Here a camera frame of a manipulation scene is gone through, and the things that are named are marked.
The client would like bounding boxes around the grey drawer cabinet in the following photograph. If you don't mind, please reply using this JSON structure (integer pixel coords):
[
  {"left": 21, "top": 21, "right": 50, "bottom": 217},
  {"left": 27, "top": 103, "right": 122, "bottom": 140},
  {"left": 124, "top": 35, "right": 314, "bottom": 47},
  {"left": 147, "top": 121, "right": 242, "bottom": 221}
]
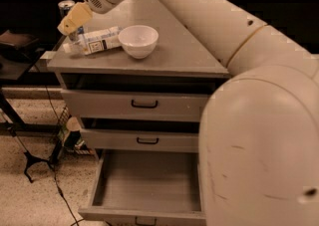
[{"left": 47, "top": 0, "right": 232, "bottom": 164}]

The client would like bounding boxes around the lying plastic bottle white label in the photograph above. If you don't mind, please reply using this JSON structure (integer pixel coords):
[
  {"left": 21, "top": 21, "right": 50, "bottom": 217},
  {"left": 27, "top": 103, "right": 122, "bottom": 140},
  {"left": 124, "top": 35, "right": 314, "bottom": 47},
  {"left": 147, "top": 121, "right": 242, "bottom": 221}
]
[{"left": 63, "top": 26, "right": 123, "bottom": 56}]

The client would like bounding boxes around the grey top drawer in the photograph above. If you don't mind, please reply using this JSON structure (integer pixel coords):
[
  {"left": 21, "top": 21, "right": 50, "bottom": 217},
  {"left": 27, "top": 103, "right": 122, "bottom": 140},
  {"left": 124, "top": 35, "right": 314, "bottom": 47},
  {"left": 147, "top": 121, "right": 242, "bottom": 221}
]
[{"left": 60, "top": 73, "right": 217, "bottom": 123}]

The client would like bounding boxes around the grey drawer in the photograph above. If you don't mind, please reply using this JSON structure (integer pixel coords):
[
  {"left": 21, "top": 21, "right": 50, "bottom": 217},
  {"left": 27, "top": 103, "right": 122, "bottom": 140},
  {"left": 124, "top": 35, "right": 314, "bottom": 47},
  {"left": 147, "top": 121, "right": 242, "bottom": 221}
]
[
  {"left": 79, "top": 150, "right": 206, "bottom": 226},
  {"left": 81, "top": 118, "right": 199, "bottom": 152},
  {"left": 60, "top": 73, "right": 217, "bottom": 123}
]

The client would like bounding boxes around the black cable left floor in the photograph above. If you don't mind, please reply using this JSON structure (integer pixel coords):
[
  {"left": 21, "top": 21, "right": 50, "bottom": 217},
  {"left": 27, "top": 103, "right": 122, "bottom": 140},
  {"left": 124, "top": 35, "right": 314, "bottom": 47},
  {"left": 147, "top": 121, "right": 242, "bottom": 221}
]
[{"left": 34, "top": 65, "right": 84, "bottom": 226}]

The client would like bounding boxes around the grey bottom drawer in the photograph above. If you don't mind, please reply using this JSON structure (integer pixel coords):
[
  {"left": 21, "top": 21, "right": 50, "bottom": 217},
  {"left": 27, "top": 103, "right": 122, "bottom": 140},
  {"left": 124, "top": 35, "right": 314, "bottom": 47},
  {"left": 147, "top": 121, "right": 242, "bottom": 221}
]
[{"left": 79, "top": 150, "right": 206, "bottom": 226}]

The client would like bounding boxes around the white ceramic bowl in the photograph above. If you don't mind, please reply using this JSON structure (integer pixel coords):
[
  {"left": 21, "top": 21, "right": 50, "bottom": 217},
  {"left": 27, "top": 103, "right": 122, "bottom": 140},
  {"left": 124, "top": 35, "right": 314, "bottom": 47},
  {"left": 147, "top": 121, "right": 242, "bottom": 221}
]
[{"left": 118, "top": 25, "right": 159, "bottom": 59}]

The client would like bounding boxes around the wire basket with items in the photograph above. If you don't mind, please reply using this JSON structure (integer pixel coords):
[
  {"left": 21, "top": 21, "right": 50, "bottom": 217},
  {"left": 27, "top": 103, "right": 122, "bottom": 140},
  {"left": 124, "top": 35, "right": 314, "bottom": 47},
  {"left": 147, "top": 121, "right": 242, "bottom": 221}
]
[{"left": 57, "top": 107, "right": 94, "bottom": 155}]

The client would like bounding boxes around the Red Bull can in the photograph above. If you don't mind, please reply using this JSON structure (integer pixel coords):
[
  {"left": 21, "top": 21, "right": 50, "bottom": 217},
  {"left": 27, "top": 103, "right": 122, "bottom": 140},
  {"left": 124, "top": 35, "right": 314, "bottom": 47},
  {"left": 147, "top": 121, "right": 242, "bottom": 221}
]
[{"left": 58, "top": 0, "right": 84, "bottom": 42}]

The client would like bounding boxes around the dark side table left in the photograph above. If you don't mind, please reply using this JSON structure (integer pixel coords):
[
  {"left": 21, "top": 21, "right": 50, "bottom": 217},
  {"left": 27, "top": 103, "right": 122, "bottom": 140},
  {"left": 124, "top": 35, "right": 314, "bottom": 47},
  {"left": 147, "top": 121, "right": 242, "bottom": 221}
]
[{"left": 0, "top": 30, "right": 45, "bottom": 83}]

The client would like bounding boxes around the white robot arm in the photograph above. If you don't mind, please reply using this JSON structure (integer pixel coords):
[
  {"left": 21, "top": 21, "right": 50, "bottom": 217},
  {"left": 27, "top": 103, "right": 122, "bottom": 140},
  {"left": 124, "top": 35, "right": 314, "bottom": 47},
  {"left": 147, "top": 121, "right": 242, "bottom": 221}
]
[{"left": 58, "top": 0, "right": 319, "bottom": 226}]

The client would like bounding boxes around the grey middle drawer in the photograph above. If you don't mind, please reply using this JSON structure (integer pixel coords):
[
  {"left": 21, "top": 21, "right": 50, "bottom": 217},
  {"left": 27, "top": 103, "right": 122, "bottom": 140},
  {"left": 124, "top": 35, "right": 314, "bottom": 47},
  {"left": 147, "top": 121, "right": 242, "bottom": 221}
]
[{"left": 81, "top": 118, "right": 199, "bottom": 152}]

